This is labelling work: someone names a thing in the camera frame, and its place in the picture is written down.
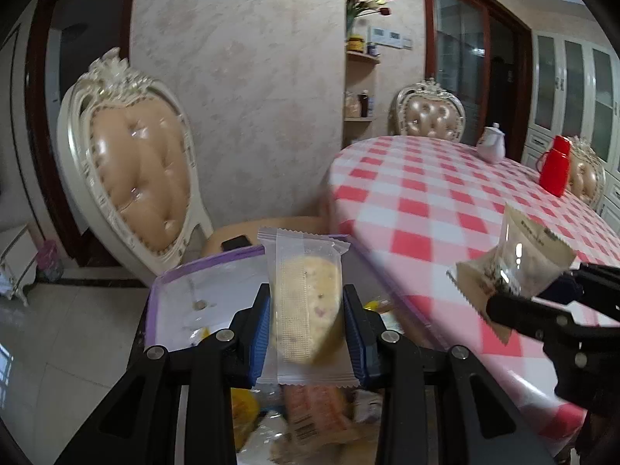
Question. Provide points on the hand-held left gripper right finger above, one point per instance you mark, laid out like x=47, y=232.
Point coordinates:
x=356, y=348

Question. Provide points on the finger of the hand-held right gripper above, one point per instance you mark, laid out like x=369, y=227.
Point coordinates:
x=603, y=290
x=528, y=317

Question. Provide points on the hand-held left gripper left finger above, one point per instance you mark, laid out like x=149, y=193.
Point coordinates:
x=259, y=344

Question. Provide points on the yellow cake packet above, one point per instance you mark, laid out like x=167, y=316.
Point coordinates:
x=378, y=307
x=243, y=409

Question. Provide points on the beige clear pastry packet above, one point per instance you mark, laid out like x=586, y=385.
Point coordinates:
x=518, y=256

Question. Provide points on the frosted round cracker packet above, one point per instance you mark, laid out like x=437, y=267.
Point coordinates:
x=302, y=295

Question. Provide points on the white purple-rimmed storage box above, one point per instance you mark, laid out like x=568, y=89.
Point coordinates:
x=218, y=290

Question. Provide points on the orange brown snack packet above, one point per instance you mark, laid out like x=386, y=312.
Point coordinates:
x=315, y=411

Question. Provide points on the black phone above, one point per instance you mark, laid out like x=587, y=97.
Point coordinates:
x=236, y=243

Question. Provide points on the cream tufted dining chair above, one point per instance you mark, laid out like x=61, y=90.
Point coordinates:
x=431, y=114
x=140, y=169
x=587, y=174

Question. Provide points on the red thermos jug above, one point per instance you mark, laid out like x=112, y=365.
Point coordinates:
x=554, y=169

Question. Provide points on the red white checked tablecloth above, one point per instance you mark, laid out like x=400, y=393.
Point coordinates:
x=426, y=203

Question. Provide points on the white porcelain teapot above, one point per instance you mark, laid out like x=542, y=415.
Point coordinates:
x=491, y=145

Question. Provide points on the white glass-front cabinet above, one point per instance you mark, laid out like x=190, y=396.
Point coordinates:
x=576, y=97

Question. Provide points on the pink waste bin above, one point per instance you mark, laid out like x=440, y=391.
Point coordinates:
x=49, y=261

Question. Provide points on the small blue white box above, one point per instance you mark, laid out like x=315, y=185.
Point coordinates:
x=371, y=106

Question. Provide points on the clear bag of beige food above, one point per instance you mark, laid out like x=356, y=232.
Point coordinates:
x=352, y=105

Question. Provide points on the dark bottle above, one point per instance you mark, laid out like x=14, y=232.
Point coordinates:
x=364, y=104

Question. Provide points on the white side table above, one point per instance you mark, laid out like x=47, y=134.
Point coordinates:
x=17, y=256

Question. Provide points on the wooden framed glass door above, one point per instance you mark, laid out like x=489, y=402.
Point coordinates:
x=465, y=48

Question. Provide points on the wooden corner shelf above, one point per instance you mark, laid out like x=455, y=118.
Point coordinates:
x=361, y=58

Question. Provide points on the yellow jar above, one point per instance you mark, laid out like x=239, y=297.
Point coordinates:
x=356, y=43

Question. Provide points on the vase of red flowers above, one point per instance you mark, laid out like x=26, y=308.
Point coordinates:
x=363, y=0

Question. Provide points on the white wall switches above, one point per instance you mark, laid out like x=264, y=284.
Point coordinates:
x=390, y=38

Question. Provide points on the dark wooden door frame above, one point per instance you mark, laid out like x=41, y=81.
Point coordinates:
x=38, y=106

